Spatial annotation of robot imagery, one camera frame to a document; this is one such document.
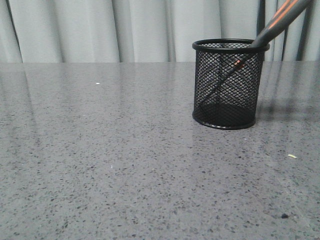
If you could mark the grey orange-handled scissors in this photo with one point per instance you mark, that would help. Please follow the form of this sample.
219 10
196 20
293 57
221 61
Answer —
283 17

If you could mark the black mesh pen bucket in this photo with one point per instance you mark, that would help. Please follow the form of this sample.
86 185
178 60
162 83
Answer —
227 81

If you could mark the grey pleated curtain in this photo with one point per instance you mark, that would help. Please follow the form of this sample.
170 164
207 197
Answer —
110 31

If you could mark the small black crumb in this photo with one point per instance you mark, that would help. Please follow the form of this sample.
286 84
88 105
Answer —
284 216

